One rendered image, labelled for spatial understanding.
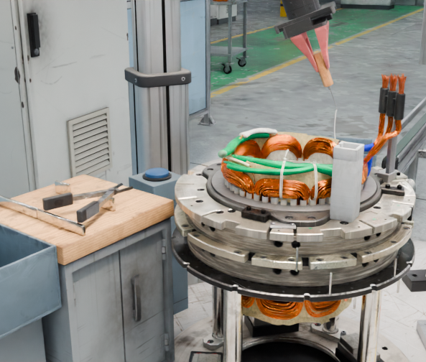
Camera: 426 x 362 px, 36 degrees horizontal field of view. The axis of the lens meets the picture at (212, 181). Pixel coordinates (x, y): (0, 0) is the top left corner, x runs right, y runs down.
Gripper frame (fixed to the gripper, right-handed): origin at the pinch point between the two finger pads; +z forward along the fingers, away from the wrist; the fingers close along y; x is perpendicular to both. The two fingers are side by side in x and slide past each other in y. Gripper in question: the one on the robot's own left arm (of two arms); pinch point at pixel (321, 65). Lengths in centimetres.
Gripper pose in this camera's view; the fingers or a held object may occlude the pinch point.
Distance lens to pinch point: 116.7
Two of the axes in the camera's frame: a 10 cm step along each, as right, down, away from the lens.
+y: 9.1, -2.7, -3.1
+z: 3.6, 9.0, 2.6
